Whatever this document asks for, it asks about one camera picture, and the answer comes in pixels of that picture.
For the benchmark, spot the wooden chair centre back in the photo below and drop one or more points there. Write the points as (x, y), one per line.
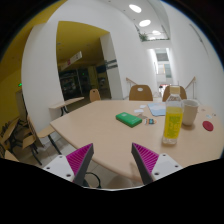
(140, 93)

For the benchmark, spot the green potted plant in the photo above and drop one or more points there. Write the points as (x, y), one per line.
(143, 37)

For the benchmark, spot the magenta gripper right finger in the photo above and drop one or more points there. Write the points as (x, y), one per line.
(153, 166)

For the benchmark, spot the small colourful card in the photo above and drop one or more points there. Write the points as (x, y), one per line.
(150, 121)

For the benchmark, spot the green box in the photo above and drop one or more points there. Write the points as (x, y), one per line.
(128, 119)

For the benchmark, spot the red round lid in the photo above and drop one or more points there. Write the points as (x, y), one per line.
(208, 125)

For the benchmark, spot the white paper cup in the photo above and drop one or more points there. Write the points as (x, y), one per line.
(190, 111)

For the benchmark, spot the wooden chair beside table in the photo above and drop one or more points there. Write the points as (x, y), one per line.
(30, 140)

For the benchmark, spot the white small card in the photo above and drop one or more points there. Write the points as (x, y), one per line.
(138, 110)

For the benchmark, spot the hanging white red sign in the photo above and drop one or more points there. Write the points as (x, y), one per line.
(72, 60)

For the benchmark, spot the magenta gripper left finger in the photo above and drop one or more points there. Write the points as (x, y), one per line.
(72, 167)

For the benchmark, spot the clear bottle yellow label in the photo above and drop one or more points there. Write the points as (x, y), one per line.
(173, 119)

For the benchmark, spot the wooden chair right back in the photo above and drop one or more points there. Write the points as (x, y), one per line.
(174, 90)

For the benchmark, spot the small side table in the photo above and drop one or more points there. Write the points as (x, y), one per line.
(62, 106)

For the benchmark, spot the wooden chair far left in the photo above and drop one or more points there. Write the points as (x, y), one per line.
(94, 95)

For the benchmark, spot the light blue paper sheet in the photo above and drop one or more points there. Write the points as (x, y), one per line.
(157, 109)

